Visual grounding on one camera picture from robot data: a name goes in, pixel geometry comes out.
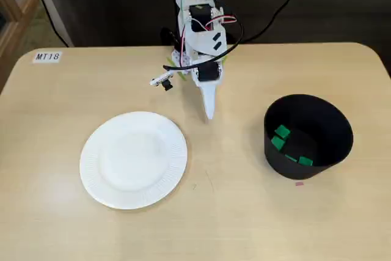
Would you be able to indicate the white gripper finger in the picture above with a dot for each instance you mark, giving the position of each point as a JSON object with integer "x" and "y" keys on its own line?
{"x": 210, "y": 102}

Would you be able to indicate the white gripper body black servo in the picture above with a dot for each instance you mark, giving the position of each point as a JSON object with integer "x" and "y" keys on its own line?
{"x": 209, "y": 74}

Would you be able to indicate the green block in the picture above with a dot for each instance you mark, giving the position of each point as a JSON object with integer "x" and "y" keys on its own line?
{"x": 305, "y": 161}
{"x": 278, "y": 142}
{"x": 281, "y": 131}
{"x": 291, "y": 159}

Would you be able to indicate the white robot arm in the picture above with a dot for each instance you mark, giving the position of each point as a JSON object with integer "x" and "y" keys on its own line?
{"x": 201, "y": 39}

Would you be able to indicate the black pot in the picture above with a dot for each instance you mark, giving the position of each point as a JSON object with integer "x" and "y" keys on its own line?
{"x": 305, "y": 172}

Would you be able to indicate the white paper plate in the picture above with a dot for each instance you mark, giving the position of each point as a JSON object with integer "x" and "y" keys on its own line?
{"x": 122, "y": 181}

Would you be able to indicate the black table clamp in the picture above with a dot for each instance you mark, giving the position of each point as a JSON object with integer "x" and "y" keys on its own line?
{"x": 169, "y": 38}

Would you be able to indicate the dark background panel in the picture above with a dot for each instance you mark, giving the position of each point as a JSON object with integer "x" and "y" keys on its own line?
{"x": 107, "y": 13}

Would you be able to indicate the small pink sticker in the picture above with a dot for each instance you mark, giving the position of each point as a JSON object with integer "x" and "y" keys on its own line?
{"x": 299, "y": 184}

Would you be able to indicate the white MT18 label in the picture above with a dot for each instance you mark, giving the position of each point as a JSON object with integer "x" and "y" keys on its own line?
{"x": 48, "y": 57}

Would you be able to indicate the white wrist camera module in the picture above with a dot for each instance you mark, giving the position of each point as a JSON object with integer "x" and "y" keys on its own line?
{"x": 160, "y": 80}

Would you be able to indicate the wooden shelf frame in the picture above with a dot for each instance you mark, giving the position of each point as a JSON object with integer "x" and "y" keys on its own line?
{"x": 18, "y": 7}

